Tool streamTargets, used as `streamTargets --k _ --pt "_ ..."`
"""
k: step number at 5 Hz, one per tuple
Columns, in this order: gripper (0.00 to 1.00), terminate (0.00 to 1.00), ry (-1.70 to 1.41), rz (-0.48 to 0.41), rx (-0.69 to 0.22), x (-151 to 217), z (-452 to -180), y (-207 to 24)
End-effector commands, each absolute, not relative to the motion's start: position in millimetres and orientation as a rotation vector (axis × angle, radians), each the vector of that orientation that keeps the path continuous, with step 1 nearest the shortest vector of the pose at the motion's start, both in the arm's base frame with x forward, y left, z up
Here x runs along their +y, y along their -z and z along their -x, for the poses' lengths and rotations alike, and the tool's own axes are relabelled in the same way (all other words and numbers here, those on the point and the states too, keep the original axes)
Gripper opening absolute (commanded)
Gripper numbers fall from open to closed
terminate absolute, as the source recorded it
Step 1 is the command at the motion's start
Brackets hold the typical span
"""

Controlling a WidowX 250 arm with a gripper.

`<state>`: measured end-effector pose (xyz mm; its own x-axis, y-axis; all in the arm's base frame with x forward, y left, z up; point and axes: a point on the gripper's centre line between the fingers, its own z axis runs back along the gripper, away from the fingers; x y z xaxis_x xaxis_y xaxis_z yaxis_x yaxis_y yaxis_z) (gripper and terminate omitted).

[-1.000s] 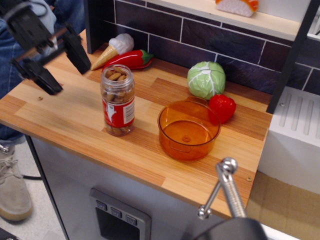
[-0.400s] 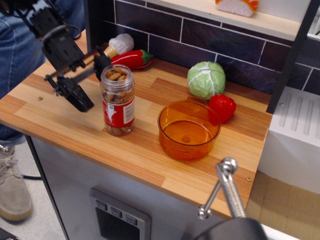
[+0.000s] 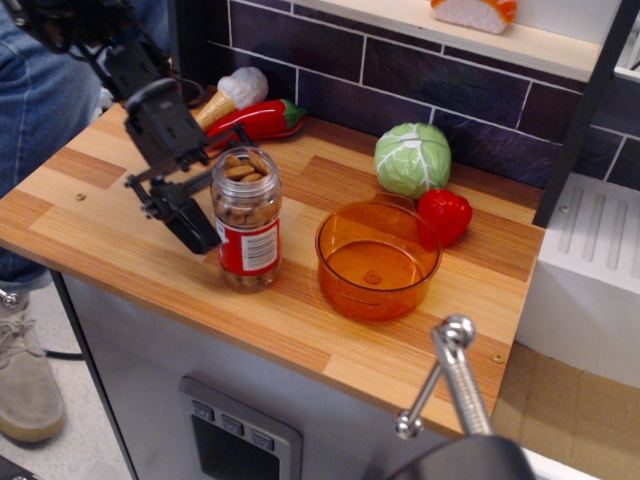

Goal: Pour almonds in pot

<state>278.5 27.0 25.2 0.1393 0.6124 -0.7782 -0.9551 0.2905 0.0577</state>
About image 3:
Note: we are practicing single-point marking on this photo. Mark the red toy chili pepper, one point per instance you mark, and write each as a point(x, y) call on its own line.
point(270, 119)

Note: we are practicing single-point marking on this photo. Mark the black shelf post right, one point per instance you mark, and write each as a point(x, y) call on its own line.
point(612, 48)

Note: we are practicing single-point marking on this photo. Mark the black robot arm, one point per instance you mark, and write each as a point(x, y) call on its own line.
point(107, 36)

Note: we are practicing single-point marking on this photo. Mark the white toy sink unit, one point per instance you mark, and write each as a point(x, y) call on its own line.
point(582, 307)

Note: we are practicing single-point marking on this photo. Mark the black clamp body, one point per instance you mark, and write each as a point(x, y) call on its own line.
point(472, 457)

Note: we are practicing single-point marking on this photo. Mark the grey oven control panel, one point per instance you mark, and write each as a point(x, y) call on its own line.
point(236, 441)

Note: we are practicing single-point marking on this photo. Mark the clear almond jar red label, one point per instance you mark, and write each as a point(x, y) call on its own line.
point(246, 193)

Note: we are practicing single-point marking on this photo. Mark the orange transparent plastic pot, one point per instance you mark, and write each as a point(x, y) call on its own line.
point(376, 258)

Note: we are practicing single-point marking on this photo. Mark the black shelf post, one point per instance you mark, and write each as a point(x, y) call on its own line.
point(612, 48)
point(194, 26)

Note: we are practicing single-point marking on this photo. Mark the green toy cabbage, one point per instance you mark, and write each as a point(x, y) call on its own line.
point(413, 158)

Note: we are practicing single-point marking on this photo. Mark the toy ice cream cone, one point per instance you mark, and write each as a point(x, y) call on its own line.
point(245, 87)

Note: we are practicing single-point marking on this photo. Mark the toy salmon sushi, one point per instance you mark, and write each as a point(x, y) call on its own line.
point(490, 16)

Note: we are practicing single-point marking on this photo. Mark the black shelf post left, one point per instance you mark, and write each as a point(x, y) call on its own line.
point(194, 26)

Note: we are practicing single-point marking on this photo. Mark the beige suede shoe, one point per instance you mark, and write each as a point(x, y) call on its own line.
point(31, 404)

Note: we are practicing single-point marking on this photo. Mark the person leg blue jeans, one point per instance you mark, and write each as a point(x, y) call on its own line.
point(46, 100)

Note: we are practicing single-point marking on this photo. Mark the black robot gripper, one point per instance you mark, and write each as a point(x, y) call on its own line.
point(169, 139)

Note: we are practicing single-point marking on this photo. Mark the light wooden shelf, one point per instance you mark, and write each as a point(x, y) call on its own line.
point(518, 44)

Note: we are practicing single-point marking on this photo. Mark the red toy strawberry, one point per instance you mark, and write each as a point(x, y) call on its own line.
point(449, 214)

